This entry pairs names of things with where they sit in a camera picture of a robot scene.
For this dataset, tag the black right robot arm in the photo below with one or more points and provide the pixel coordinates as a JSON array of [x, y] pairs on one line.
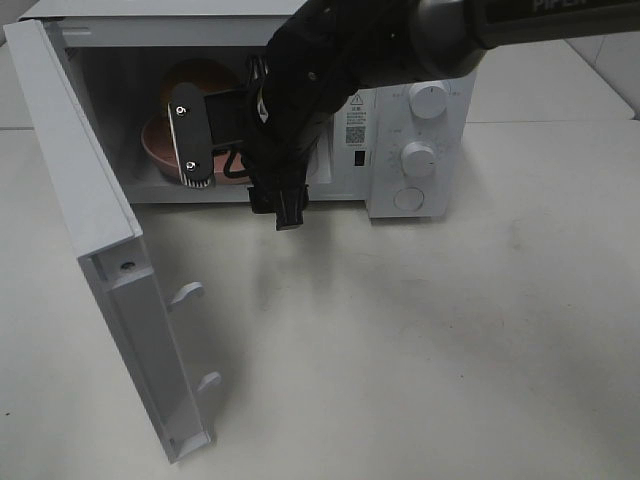
[[328, 50]]

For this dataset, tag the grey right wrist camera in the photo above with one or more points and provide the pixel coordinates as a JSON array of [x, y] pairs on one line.
[[287, 205]]

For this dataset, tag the lower white timer knob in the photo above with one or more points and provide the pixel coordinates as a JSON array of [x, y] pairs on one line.
[[418, 159]]

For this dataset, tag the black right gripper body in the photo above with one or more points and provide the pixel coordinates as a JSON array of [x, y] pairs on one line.
[[290, 103]]

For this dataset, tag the burger with lettuce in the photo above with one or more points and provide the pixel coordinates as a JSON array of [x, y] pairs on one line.
[[208, 75]]

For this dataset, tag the white microwave oven body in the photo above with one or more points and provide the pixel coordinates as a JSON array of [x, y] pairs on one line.
[[120, 51]]

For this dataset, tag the pink round plate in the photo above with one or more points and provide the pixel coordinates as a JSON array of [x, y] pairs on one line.
[[157, 143]]

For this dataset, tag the white microwave door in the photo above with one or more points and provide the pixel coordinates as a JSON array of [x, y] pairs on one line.
[[106, 236]]

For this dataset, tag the round white door button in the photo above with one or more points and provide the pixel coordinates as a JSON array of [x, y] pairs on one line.
[[409, 199]]

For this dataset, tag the white warning label sticker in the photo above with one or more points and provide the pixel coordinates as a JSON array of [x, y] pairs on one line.
[[356, 117]]

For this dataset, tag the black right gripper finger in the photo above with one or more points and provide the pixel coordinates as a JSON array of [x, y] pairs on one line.
[[191, 136]]

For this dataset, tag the upper white power knob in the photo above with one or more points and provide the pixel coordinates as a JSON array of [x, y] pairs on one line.
[[428, 99]]

